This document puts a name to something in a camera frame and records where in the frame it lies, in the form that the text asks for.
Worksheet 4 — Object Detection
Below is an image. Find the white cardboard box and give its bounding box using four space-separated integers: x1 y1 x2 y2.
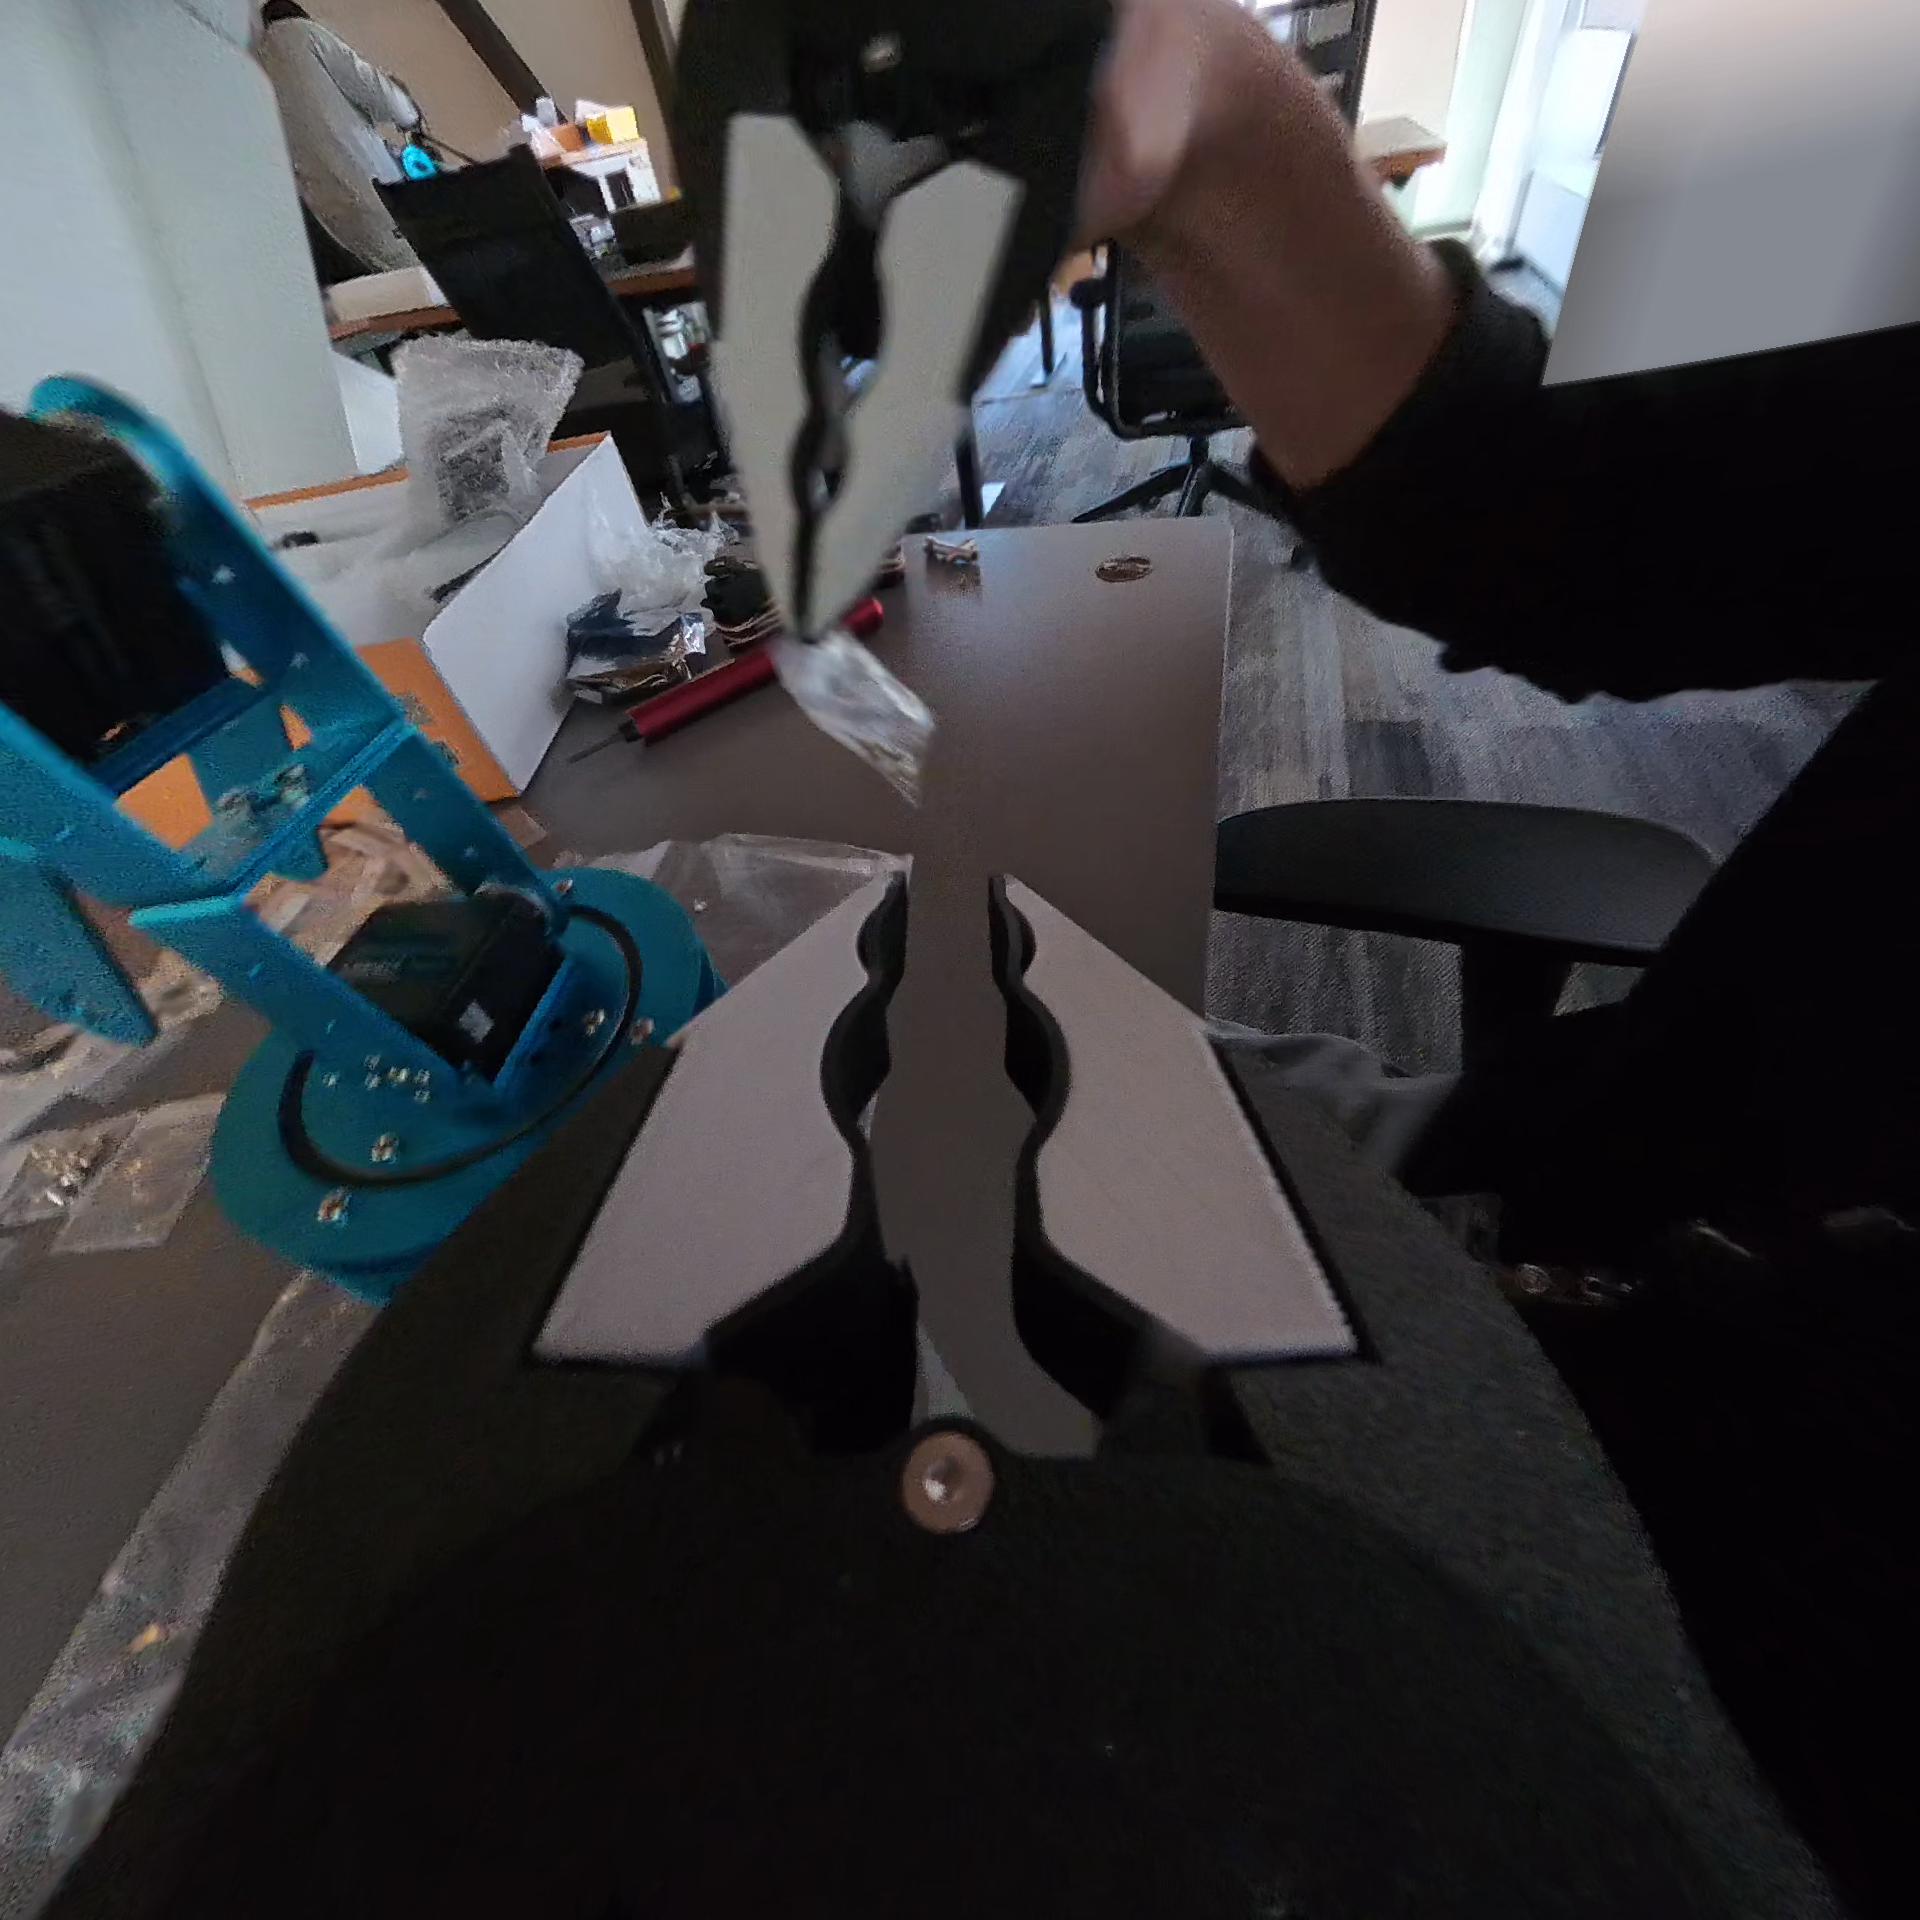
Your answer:
0 0 650 801

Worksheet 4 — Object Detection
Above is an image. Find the person's black clothed torso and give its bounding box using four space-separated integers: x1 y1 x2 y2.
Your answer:
1410 321 1920 1920

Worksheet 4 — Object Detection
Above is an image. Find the blue toy robot arm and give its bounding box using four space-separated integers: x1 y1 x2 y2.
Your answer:
0 375 728 1308

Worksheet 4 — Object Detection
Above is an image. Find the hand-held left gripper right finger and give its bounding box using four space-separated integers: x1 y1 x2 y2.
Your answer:
987 874 1360 1457

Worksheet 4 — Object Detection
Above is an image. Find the pile of small hardware bags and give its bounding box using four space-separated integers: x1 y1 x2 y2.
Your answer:
0 1101 226 1255

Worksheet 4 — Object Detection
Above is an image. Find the silver antistatic bag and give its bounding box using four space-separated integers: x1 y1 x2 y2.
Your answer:
565 592 707 707

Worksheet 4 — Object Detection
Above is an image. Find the large clear plastic bag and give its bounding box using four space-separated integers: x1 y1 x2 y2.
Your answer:
0 833 907 1878

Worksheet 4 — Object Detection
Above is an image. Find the clear screw packet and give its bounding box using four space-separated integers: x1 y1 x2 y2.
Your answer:
771 629 938 805

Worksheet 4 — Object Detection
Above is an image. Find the black mesh office chair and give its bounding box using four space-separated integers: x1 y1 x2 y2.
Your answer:
1073 241 1295 528

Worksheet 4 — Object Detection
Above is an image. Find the person's right forearm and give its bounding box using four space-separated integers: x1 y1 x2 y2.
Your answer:
1243 241 1891 707

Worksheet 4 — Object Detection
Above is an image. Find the black servo motor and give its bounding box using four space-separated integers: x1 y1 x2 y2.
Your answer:
701 558 785 650

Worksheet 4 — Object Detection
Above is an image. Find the person's right hand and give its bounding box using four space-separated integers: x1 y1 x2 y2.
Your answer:
1077 0 1459 489

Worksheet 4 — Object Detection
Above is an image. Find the clear plastic wrap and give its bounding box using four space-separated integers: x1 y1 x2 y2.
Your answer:
592 508 707 617

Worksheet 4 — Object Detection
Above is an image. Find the wooden desk with clutter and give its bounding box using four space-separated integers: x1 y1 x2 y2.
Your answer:
328 98 704 344

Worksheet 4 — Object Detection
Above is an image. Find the red screwdriver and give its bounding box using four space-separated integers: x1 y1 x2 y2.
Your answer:
565 596 887 763

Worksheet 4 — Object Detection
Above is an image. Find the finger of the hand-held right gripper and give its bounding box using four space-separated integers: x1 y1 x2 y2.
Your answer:
716 112 848 639
806 156 1028 643

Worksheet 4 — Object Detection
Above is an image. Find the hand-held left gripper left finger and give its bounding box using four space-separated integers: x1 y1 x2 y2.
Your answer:
530 869 919 1453

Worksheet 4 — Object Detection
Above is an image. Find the bubble wrap bundle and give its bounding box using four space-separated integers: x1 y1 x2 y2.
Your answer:
392 333 583 528

